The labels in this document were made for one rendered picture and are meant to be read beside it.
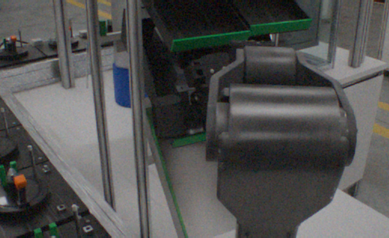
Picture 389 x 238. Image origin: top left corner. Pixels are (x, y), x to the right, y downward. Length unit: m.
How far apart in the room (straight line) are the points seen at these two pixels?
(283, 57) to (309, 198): 0.11
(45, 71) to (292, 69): 1.67
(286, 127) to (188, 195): 0.61
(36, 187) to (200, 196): 0.38
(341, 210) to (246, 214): 0.90
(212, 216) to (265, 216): 0.57
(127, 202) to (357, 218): 0.58
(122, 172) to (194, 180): 0.45
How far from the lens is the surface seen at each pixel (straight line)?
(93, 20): 0.88
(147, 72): 0.76
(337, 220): 1.13
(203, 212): 0.83
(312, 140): 0.23
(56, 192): 1.02
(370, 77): 2.28
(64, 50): 1.82
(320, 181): 0.25
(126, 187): 1.19
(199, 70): 0.62
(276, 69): 0.31
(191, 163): 0.85
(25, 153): 1.19
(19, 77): 1.90
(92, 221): 0.92
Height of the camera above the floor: 1.54
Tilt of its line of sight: 26 degrees down
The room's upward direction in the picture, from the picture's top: straight up
